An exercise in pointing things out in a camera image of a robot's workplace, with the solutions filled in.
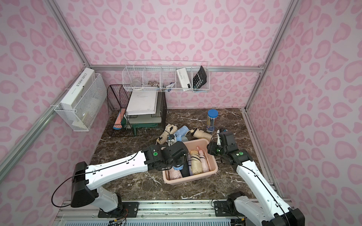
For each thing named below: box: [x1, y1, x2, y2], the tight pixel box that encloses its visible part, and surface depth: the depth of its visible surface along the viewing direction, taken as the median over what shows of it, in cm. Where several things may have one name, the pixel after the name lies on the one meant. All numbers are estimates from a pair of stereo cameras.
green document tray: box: [121, 114, 162, 136], surface depth 94 cm
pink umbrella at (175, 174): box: [168, 167, 183, 181], surface depth 80 cm
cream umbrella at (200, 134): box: [193, 128, 214, 142], surface depth 100 cm
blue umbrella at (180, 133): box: [173, 125, 190, 142], surface depth 103 cm
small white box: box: [176, 67, 192, 89], surface depth 94 cm
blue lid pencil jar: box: [205, 109, 219, 133], surface depth 95 cm
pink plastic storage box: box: [162, 138, 219, 186], surface depth 73 cm
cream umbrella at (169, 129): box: [156, 123, 178, 145], surface depth 100 cm
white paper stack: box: [126, 90, 158, 116], surface depth 93 cm
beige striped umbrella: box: [189, 149, 204, 176], surface depth 82 cm
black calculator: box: [192, 65, 207, 89], surface depth 93 cm
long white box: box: [60, 67, 96, 110], surface depth 72 cm
